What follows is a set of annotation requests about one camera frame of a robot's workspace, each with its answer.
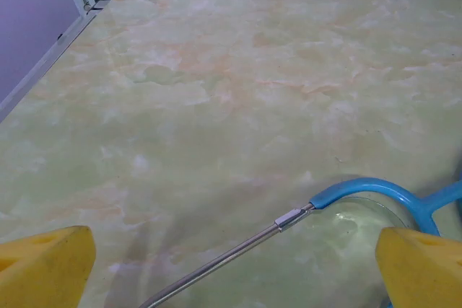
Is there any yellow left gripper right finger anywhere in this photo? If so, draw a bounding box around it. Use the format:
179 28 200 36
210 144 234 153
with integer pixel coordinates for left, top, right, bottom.
375 226 462 308

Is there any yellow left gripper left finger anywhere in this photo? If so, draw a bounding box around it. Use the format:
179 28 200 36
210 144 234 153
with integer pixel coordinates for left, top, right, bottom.
0 225 97 308

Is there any blue stethoscope with metal tubes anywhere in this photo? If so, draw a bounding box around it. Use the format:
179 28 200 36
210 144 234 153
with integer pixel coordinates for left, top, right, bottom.
139 177 462 308

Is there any aluminium side rail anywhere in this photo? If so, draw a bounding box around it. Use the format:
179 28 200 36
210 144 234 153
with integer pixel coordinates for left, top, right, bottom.
0 0 117 123

